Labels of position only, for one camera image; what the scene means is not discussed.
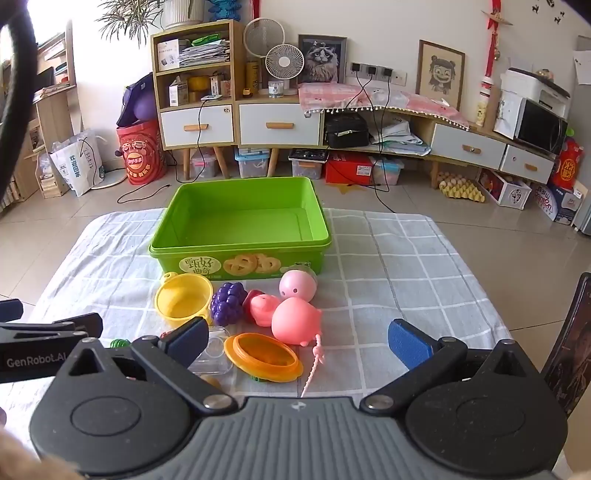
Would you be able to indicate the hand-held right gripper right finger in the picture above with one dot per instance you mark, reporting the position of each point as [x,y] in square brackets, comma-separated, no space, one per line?
[406,344]

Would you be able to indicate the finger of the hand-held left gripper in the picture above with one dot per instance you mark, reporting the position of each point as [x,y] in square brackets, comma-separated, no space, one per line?
[55,328]
[10,310]

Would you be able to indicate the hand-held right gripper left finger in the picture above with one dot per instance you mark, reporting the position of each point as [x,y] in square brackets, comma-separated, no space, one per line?
[191,339]

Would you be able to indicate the clear plastic container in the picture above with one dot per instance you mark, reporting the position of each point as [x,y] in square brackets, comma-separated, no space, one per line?
[214,355]

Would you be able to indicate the yellow toy pot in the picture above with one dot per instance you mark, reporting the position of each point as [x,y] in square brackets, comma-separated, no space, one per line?
[182,300]

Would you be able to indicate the purple toy grapes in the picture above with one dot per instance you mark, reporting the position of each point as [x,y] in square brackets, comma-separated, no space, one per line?
[227,302]

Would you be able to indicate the orange toy pumpkin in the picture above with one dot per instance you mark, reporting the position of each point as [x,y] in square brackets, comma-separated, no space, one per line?
[263,355]

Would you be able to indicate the small pink toy pig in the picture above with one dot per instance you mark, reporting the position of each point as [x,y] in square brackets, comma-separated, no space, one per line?
[261,307]

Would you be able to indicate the pink ball toy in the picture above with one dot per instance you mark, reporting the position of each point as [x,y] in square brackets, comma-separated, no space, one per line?
[298,286]

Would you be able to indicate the green plastic box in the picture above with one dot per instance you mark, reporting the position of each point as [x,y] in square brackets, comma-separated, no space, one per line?
[240,221]

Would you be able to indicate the grey checked tablecloth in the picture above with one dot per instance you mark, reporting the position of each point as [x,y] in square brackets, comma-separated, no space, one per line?
[392,258]

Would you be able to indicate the beige fuzzy sleeve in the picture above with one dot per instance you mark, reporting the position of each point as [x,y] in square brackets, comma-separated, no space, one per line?
[18,457]

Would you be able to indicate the wooden crate of books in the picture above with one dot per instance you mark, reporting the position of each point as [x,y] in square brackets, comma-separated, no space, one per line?
[51,184]

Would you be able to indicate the white round fan base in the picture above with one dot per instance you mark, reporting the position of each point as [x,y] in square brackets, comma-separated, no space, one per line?
[111,181]

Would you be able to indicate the white shopping bag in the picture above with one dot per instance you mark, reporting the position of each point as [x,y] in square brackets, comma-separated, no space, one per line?
[76,166]

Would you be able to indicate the dark chair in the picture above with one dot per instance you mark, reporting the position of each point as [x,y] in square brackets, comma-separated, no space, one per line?
[570,350]

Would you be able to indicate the yellow egg tray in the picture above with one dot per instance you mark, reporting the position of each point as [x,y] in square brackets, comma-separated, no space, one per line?
[461,189]

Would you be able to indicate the clear storage box white lid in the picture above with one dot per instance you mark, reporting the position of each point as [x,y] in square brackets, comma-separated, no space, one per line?
[388,171]

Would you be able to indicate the white red printed box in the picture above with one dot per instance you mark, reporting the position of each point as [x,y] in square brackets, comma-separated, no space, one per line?
[505,191]

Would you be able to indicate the red cardboard box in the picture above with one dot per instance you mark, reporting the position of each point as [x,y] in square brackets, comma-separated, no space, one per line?
[346,168]

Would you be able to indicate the clear storage box blue lid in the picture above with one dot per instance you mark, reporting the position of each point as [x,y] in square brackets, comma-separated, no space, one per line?
[251,164]

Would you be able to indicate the red snack barrel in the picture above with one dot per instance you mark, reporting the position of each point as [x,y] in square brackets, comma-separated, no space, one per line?
[141,157]

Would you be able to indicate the wooden bookshelf desk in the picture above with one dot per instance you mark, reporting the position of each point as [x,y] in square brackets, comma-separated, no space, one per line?
[55,120]

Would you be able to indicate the tall wooden shelf cabinet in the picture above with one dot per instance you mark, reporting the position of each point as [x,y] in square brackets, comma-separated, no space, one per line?
[184,134]

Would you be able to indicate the clear storage box dark top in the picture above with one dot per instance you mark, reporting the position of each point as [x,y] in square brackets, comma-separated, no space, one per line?
[307,164]

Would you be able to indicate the curved wooden tv stand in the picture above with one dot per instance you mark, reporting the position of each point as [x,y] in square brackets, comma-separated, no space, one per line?
[452,143]

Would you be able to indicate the blue white carton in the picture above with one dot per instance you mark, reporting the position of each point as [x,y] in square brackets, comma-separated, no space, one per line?
[558,203]

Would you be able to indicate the pile of white papers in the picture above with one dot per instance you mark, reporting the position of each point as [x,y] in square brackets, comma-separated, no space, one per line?
[397,136]

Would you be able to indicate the wooden drawer cabinet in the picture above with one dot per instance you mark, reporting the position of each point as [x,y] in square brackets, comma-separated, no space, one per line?
[258,134]

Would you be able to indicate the black bag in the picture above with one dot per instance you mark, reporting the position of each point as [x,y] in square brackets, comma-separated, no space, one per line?
[346,131]

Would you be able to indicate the purple bag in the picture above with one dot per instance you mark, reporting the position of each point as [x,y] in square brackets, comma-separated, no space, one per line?
[138,104]

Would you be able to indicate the red gift bag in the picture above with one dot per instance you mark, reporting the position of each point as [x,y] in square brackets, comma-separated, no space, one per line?
[567,164]

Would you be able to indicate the small white carton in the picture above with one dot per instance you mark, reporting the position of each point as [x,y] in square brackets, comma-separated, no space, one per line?
[178,93]

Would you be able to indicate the white red bottle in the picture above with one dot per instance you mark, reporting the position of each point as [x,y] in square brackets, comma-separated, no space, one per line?
[482,108]

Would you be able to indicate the yellow round container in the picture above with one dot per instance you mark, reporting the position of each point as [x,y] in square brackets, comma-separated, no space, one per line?
[198,86]

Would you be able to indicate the small printed boxes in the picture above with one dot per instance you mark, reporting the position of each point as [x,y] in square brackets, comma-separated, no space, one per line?
[220,85]

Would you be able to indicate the pink checked cloth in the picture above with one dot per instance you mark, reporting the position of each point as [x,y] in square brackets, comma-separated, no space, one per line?
[332,99]

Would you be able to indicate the black microwave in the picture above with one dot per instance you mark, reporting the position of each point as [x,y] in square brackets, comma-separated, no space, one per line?
[538,124]

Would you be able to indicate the glass cup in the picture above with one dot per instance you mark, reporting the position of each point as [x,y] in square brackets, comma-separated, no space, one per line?
[276,89]

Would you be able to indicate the yellow canister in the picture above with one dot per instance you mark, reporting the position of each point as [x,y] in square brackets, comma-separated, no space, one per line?
[251,78]

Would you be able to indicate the black charger plug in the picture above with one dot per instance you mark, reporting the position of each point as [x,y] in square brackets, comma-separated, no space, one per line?
[386,74]
[371,70]
[356,68]

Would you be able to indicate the framed cartoon girl picture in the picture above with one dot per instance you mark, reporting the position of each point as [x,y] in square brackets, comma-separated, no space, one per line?
[441,74]

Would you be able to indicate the stack of papers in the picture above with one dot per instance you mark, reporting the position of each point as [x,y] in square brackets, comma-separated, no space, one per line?
[205,54]

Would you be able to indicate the white product box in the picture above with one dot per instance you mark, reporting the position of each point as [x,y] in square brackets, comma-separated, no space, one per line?
[168,54]

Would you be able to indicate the white printer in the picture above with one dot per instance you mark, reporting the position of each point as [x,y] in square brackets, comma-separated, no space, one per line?
[531,85]

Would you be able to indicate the small white desk fan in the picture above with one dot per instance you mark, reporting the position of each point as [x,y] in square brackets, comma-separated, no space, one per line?
[284,60]

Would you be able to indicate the framed cat picture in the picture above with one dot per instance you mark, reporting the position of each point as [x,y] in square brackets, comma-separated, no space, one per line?
[323,60]

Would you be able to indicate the white round mesh fan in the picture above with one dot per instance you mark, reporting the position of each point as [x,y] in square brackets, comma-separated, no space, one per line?
[258,39]

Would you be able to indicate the red hanging ornament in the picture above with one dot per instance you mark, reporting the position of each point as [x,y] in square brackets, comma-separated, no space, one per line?
[493,46]

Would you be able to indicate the potted plant white pot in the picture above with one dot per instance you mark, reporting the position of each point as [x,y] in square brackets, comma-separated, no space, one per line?
[182,14]

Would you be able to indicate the blue toy figure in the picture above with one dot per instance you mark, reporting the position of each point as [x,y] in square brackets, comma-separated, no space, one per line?
[224,8]

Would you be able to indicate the white wall sockets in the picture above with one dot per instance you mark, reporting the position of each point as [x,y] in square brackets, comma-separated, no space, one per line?
[399,77]

